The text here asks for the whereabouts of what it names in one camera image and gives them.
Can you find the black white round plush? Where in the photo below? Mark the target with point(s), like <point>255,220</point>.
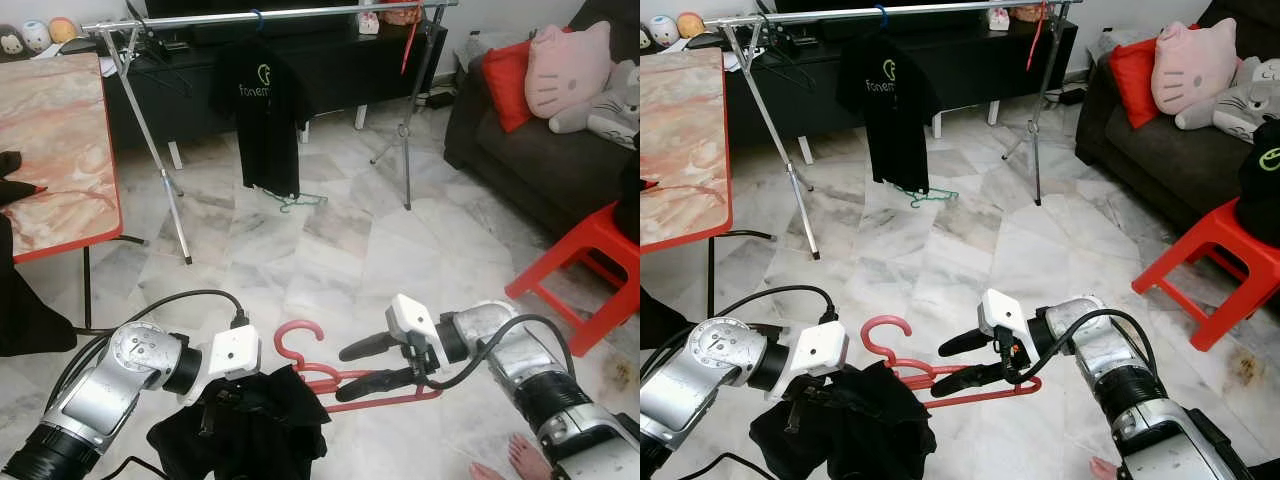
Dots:
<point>10,42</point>
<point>645,40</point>

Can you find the grey brown fabric sofa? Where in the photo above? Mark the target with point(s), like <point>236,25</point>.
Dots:
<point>540,170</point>
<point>1170,165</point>

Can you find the marble pattern red-edged table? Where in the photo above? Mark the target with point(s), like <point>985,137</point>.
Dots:
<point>680,140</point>
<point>50,140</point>

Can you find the silver metal clothes rack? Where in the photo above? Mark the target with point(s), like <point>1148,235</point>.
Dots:
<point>950,9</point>
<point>300,12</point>

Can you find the salmon red plastic hanger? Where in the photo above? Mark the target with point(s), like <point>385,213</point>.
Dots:
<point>297,323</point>
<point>885,319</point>

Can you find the black shirt green logo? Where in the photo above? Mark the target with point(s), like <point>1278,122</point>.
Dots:
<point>630,200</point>
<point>1260,190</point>

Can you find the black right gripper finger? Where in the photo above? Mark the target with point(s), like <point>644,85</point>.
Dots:
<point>370,347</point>
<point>965,343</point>
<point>375,384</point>
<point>970,380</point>

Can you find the plain black garment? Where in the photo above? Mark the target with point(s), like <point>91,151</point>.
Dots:
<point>240,430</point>
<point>840,430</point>

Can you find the black TV console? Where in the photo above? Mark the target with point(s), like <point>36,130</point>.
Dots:
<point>970,65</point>
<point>340,70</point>

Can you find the person's bare foot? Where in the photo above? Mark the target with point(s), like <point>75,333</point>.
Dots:
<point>525,455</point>
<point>485,472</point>
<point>1105,468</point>

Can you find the orange round plush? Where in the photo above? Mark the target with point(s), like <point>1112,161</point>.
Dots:
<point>690,25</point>
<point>63,29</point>

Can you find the black cloth pile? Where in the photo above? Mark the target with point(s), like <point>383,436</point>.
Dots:
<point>660,320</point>
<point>25,300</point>

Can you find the red plastic stool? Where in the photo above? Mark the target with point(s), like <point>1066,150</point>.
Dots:
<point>1210,250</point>
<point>590,250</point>

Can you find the blue hanger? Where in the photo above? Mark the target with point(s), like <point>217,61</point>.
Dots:
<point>258,20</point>
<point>884,16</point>

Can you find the black t-shirt green logo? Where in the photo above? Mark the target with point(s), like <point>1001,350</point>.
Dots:
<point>260,130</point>
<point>890,125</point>

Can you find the grey Totoro plush open eyes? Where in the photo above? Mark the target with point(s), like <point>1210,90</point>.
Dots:
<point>1235,110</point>
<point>600,110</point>

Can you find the white tissue box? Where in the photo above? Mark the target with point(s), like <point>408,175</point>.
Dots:
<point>998,19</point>
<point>369,23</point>

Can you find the white blue round plush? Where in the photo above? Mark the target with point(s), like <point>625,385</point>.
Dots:
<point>664,31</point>
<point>36,36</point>

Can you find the small black garment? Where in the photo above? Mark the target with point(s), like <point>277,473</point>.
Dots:
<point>15,180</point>

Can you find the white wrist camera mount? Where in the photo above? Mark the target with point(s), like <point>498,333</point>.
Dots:
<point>235,352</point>
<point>822,350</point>
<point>412,318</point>
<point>1003,315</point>

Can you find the pink cat face pillow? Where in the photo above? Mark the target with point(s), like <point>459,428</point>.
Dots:
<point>1190,65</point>
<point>565,70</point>

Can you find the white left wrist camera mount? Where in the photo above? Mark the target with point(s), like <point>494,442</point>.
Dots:
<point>822,350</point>
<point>235,352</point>

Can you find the red laughing Buddha figurine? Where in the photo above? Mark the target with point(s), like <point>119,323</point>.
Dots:
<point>402,12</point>
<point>1030,9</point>

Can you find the black television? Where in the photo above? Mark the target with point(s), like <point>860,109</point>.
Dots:
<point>200,5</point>
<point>800,4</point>

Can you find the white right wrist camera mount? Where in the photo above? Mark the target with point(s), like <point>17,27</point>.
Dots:
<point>412,318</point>
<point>1003,315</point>

